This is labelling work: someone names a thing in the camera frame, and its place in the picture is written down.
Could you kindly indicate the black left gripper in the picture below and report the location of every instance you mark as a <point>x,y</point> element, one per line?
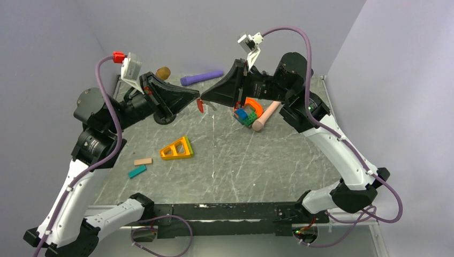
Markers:
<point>165,97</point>

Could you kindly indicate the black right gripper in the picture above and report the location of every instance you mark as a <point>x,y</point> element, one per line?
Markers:
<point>234,88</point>

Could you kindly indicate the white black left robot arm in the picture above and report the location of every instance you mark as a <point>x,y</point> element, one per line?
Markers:
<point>67,231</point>

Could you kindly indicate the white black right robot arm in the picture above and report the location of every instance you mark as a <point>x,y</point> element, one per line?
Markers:
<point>356,189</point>

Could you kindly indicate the purple cylinder toy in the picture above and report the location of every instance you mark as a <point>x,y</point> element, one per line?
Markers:
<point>189,80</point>

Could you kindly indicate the black microphone stand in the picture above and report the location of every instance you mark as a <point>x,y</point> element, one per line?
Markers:
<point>164,121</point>

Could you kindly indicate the orange horseshoe toy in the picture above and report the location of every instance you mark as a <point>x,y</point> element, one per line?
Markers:
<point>251,106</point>

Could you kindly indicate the colourful brick block stack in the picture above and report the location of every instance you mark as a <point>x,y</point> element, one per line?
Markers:
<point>244,118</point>

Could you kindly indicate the beige toy microphone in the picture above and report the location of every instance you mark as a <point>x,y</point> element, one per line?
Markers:
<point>259,123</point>

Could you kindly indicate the orange triangle toy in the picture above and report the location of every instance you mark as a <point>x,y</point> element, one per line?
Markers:
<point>180,149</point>

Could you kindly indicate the beige wooden block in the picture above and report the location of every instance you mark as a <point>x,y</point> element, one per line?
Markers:
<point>143,161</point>

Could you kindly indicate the teal wooden block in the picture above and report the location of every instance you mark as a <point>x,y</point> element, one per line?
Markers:
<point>137,171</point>

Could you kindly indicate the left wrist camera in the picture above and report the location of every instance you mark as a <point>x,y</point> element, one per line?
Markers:
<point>130,71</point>

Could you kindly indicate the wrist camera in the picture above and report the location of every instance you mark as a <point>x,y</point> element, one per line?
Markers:
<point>250,43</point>
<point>130,71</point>

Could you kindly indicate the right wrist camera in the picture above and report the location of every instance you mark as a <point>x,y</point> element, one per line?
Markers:
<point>250,43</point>

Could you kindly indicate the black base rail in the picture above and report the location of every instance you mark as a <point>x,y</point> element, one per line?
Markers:
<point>223,219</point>

